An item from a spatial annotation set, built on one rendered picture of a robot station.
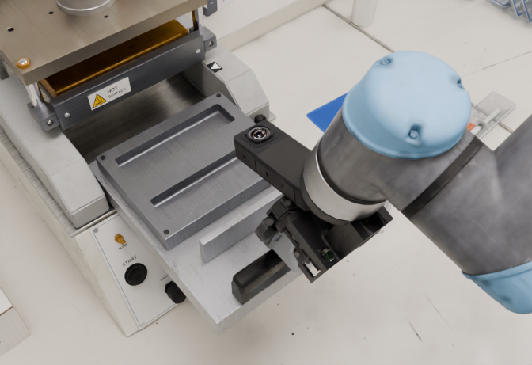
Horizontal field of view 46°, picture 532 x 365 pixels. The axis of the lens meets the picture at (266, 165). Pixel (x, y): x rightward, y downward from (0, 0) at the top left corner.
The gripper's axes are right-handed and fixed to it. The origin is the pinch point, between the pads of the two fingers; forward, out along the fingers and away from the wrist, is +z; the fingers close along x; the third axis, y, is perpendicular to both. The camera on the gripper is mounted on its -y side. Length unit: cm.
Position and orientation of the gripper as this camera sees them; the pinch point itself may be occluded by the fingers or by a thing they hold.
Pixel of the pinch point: (275, 233)
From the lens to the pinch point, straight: 72.0
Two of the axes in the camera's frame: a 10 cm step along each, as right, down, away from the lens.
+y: 5.9, 7.8, -2.1
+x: 7.7, -4.8, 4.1
